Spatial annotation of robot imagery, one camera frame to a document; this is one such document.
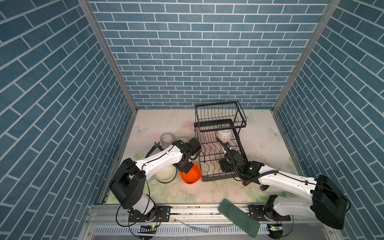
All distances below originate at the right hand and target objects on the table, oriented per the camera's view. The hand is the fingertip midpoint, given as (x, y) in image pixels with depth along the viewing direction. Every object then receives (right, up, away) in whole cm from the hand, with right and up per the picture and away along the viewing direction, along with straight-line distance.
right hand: (223, 157), depth 85 cm
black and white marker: (+21, -16, -4) cm, 27 cm away
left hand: (-23, -6, -1) cm, 23 cm away
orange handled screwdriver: (+13, -13, -3) cm, 19 cm away
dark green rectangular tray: (+6, -26, -13) cm, 30 cm away
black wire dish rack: (-5, +16, -6) cm, 18 cm away
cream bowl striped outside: (-31, -9, -5) cm, 33 cm away
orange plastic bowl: (-17, -10, +1) cm, 20 cm away
